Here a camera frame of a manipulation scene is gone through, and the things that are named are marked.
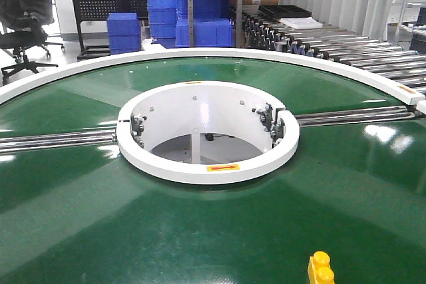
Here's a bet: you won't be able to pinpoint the yellow toy building block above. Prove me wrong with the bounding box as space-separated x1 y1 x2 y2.
308 251 335 284

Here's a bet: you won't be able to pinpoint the blue bin stack left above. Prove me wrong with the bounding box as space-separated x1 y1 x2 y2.
106 13 141 55

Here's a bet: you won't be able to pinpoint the blue bin stack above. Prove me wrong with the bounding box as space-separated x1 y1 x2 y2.
147 0 177 40
106 13 141 55

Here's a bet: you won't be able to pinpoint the blue bin stack middle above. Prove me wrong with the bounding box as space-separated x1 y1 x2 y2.
147 0 177 40

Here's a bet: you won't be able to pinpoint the blue bins under shelf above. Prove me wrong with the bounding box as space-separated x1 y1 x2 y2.
175 0 234 47

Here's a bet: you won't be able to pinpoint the black compartment tray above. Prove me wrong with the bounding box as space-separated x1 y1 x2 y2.
258 5 312 19

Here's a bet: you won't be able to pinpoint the white flat tray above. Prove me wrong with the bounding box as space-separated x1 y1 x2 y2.
279 17 323 30

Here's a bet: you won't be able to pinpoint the right steel divider rollers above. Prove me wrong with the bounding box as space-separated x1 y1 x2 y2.
295 106 422 127

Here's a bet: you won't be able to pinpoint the steel divider rollers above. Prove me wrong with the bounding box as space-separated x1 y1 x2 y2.
295 106 422 127
1 129 116 154

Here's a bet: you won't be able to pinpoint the steel roller conveyor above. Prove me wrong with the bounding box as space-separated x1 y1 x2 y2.
242 10 425 94

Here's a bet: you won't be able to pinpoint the left steel divider rollers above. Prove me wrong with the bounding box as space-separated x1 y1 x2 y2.
1 129 116 154

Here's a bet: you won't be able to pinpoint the white outer conveyor rim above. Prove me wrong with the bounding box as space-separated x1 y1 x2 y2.
1 48 425 113

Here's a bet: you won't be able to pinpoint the black office chair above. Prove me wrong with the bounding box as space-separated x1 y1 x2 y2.
1 0 54 84

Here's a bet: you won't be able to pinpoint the white inner conveyor ring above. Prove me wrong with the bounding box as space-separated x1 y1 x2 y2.
116 80 300 186

